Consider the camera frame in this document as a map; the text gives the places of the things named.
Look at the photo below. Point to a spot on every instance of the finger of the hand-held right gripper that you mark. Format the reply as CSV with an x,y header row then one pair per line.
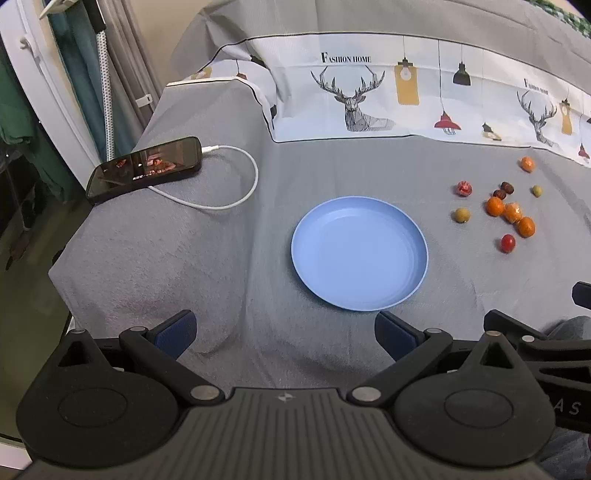
x,y
521,330
582,293

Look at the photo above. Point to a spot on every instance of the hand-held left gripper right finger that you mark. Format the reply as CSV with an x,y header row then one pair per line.
x,y
397,334

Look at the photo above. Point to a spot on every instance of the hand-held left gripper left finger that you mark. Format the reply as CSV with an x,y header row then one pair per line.
x,y
173,334

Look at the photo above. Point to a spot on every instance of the bare small orange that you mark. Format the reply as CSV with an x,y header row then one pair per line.
x,y
526,226
494,206

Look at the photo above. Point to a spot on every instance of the plastic-wrapped red fruit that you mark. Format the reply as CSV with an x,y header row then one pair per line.
x,y
464,188
508,242

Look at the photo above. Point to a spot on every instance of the light blue plastic plate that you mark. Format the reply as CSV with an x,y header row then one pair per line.
x,y
355,254

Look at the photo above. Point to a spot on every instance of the plastic-wrapped small orange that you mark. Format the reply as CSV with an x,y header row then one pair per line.
x,y
513,213
527,164

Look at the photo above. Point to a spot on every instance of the green-brown longan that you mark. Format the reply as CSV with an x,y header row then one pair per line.
x,y
536,190
461,215

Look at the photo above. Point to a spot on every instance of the dark red jujube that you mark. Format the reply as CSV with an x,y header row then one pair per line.
x,y
498,194
508,187

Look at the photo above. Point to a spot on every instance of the grey bed sheet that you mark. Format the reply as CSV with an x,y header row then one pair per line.
x,y
194,258

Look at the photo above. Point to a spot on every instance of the black smartphone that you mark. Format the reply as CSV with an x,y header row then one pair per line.
x,y
147,168

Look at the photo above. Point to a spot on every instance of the white tag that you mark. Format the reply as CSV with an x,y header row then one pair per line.
x,y
143,99

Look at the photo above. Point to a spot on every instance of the deer printed grey quilt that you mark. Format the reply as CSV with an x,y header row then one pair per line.
x,y
351,78

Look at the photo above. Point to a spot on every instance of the green checked cloth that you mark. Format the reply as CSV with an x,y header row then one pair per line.
x,y
572,16

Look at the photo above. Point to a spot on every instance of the teal hanging cloth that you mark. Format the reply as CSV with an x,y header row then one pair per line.
x,y
78,55

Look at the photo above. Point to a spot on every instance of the white door frame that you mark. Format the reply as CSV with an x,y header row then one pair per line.
x,y
41,78

